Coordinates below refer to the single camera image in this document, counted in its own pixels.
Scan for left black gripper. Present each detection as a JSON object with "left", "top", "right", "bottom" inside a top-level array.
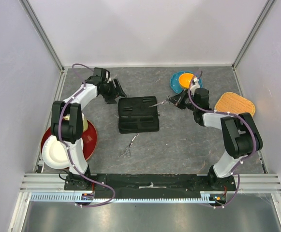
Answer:
[{"left": 101, "top": 78, "right": 127, "bottom": 105}]

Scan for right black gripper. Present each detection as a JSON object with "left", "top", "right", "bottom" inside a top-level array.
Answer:
[{"left": 166, "top": 88, "right": 197, "bottom": 112}]

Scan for pink-tinted scissors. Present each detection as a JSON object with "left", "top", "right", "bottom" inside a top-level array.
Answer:
[{"left": 149, "top": 99, "right": 170, "bottom": 108}]

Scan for black zip tool case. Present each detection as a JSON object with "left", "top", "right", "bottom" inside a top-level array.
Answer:
[{"left": 118, "top": 96, "right": 160, "bottom": 134}]

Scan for silver scissors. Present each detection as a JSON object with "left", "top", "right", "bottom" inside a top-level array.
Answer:
[{"left": 119, "top": 133, "right": 139, "bottom": 158}]

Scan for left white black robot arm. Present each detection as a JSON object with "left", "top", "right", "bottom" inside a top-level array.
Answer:
[{"left": 51, "top": 67, "right": 127, "bottom": 190}]

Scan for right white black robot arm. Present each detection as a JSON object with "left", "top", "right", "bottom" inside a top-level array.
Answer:
[{"left": 166, "top": 88, "right": 263, "bottom": 190}]

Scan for teal scalloped plate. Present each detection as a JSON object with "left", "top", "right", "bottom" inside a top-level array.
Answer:
[{"left": 170, "top": 71, "right": 203, "bottom": 93}]

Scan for orange bowl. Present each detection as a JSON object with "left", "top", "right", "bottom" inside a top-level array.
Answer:
[{"left": 178, "top": 72, "right": 194, "bottom": 89}]

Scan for pale yellow cup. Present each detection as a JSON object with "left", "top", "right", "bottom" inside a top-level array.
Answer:
[{"left": 63, "top": 114, "right": 88, "bottom": 132}]

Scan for red plate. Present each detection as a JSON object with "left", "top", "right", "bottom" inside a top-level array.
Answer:
[{"left": 40, "top": 120, "right": 97, "bottom": 161}]

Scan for orange woven mat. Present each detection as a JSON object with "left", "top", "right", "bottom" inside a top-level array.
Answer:
[{"left": 214, "top": 92, "right": 256, "bottom": 116}]

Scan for white plate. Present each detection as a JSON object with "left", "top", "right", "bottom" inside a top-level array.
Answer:
[{"left": 42, "top": 134, "right": 84, "bottom": 170}]

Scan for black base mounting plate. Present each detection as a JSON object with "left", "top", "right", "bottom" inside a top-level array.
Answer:
[{"left": 64, "top": 173, "right": 236, "bottom": 199}]

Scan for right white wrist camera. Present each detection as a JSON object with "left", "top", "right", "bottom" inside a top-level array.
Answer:
[{"left": 190, "top": 77, "right": 200, "bottom": 95}]

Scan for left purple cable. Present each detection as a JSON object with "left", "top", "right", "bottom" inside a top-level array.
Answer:
[{"left": 58, "top": 63, "right": 118, "bottom": 208}]

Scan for purple cable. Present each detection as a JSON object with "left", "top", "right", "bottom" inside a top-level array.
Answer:
[
  {"left": 188, "top": 71, "right": 263, "bottom": 210},
  {"left": 58, "top": 63, "right": 118, "bottom": 208}
]

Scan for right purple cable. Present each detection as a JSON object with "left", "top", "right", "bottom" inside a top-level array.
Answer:
[{"left": 188, "top": 71, "right": 263, "bottom": 210}]

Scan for left aluminium corner post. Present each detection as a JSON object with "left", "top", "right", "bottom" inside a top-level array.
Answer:
[{"left": 18, "top": 0, "right": 65, "bottom": 73}]

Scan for aluminium corner post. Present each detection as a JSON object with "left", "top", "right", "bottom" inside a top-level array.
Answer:
[
  {"left": 18, "top": 0, "right": 65, "bottom": 73},
  {"left": 232, "top": 0, "right": 276, "bottom": 71}
]

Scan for aluminium front rail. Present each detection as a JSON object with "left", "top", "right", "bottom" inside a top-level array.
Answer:
[{"left": 20, "top": 173, "right": 281, "bottom": 193}]

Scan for slotted cable duct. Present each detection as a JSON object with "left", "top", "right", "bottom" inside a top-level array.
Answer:
[{"left": 30, "top": 192, "right": 226, "bottom": 203}]

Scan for right aluminium corner post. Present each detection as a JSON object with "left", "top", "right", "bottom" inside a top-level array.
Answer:
[{"left": 232, "top": 0, "right": 276, "bottom": 71}]

